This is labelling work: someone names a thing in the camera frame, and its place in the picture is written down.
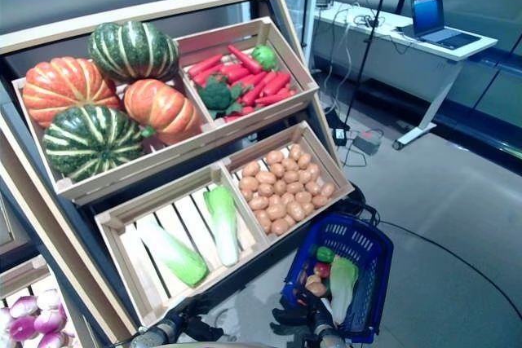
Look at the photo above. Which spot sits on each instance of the dark green broccoli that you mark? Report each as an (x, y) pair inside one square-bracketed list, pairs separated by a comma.
[(216, 93)]

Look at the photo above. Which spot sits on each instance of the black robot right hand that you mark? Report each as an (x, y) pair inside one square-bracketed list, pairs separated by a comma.
[(303, 315)]

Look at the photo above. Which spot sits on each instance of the red plastic carrot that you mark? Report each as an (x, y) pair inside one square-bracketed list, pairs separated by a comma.
[(205, 64), (208, 75), (250, 79), (277, 84), (244, 59), (233, 118), (248, 110), (253, 94), (235, 73), (277, 98)]

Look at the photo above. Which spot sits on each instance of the open grey laptop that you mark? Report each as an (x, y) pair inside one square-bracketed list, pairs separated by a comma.
[(428, 11)]

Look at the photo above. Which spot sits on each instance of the green bell pepper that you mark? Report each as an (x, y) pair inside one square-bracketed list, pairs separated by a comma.
[(325, 254)]

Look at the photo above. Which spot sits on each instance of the wooden turnip crate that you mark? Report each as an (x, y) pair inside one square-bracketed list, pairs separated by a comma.
[(24, 274)]

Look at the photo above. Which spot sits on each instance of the tan potato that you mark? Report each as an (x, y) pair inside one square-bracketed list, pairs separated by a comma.
[(319, 200), (277, 169), (280, 187), (265, 190), (306, 208), (313, 170), (274, 157), (289, 164), (305, 176), (250, 168), (263, 219), (265, 177), (303, 197), (314, 280), (258, 203), (296, 151), (249, 183), (277, 211), (327, 190), (291, 177), (313, 188), (294, 210), (294, 188), (274, 200), (319, 290), (289, 221), (303, 159), (246, 194), (287, 198), (280, 226)]

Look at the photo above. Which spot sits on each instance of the power adapter on floor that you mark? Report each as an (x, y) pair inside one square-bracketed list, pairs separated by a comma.
[(365, 144)]

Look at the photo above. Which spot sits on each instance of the wooden pumpkin crate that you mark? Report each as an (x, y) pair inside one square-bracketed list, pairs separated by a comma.
[(187, 143)]

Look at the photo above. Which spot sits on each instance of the wooden potato crate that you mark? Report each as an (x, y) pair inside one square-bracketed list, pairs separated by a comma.
[(326, 164)]

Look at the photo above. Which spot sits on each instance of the blue plastic shopping basket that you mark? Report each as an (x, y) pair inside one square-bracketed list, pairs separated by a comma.
[(295, 266)]

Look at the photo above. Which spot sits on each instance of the black power adapter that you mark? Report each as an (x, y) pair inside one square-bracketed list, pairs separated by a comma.
[(339, 135)]

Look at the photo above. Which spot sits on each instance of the green white napa cabbage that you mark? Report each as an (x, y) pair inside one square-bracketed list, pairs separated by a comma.
[(342, 283), (175, 254), (222, 225)]

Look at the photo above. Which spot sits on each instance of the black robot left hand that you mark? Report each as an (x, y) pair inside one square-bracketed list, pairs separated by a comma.
[(200, 321)]

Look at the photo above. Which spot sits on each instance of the wooden display stand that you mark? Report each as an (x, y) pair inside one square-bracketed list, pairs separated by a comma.
[(61, 32)]

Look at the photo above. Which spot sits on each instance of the black tripod stand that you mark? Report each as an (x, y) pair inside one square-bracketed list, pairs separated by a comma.
[(369, 38)]

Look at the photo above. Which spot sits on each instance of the purple white turnip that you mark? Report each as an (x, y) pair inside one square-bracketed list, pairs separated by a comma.
[(47, 320), (20, 327), (53, 340), (22, 306), (63, 312), (49, 298), (4, 317)]

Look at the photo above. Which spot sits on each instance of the white desk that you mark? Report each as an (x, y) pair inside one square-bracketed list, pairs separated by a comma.
[(408, 67)]

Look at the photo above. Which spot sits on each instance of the round green cabbage head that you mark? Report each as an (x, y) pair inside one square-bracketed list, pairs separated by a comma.
[(264, 56)]

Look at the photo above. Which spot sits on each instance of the small orange ribbed pumpkin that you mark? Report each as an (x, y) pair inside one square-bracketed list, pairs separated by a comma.
[(163, 107)]

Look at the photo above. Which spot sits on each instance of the wooden carrot crate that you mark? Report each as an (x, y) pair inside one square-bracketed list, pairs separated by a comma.
[(269, 111)]

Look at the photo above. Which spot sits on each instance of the large orange ribbed pumpkin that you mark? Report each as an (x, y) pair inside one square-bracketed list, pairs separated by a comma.
[(61, 87)]

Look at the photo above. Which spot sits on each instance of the green striped pumpkin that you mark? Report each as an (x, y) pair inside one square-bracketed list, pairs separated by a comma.
[(130, 50), (89, 140)]

